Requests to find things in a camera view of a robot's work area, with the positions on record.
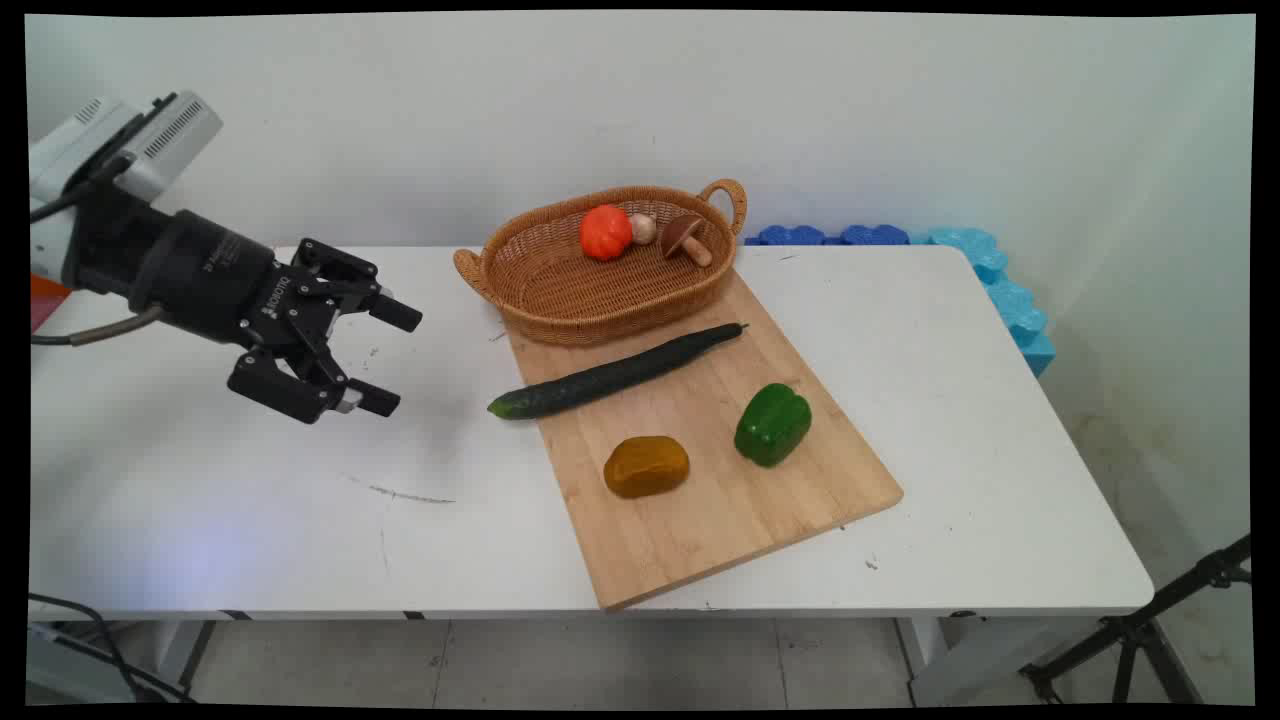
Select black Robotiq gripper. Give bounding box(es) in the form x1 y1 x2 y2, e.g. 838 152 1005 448
62 180 424 426

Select orange red block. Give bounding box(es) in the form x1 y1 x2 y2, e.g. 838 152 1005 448
30 274 77 335

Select woven wicker basket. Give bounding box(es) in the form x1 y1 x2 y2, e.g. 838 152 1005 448
453 178 749 347

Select long dark green cucumber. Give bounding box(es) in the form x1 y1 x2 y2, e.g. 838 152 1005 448
487 322 750 421

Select orange red pumpkin toy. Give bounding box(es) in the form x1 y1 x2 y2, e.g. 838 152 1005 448
579 205 635 263

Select brown potato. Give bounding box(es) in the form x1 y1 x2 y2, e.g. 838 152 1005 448
603 435 691 500

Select brown cap mushroom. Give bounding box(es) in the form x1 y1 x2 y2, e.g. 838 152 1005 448
659 213 714 269

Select wooden cutting board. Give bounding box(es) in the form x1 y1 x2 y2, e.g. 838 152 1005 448
505 268 905 612

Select green bell pepper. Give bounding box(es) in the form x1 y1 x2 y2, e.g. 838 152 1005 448
734 383 813 469

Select light blue foam mat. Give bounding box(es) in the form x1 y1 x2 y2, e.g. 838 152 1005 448
908 227 1057 379

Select black tripod stand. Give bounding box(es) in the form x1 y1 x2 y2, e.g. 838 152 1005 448
1018 535 1253 705

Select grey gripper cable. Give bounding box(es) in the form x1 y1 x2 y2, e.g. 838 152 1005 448
30 304 166 348

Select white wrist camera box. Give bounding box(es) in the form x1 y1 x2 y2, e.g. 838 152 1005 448
70 90 225 205

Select black floor cable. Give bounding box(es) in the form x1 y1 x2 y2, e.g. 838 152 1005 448
28 592 197 703

